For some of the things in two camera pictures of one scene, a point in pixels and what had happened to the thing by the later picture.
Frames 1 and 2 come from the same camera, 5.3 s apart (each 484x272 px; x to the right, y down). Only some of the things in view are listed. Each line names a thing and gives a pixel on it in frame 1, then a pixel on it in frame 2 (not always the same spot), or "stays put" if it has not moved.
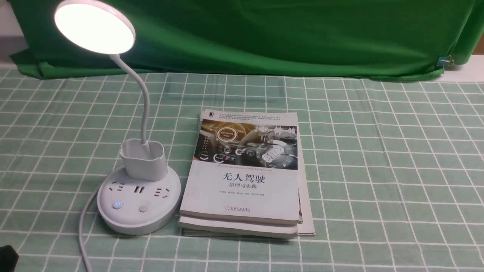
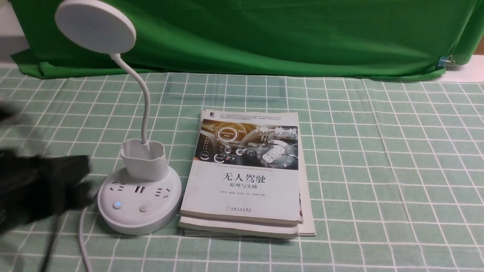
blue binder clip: (445, 61) stays put
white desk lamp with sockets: (143, 195) stays put
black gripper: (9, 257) → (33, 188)
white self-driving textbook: (245, 168) stays put
